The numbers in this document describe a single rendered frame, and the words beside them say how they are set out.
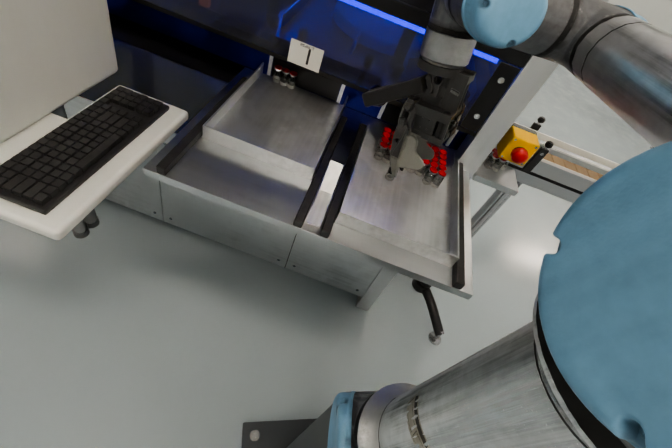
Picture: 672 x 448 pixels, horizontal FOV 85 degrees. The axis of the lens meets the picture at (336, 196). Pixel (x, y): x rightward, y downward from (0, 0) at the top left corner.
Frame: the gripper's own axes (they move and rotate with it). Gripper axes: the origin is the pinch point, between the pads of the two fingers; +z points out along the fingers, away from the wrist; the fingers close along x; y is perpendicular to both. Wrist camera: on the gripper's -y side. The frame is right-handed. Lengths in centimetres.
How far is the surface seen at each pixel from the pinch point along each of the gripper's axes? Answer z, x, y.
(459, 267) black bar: 17.1, 3.1, 18.1
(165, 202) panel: 65, 8, -89
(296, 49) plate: -8.0, 16.5, -38.3
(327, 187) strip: 12.1, -0.4, -13.4
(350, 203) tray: 14.1, 0.8, -7.7
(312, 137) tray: 9.6, 11.3, -26.7
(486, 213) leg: 38, 61, 18
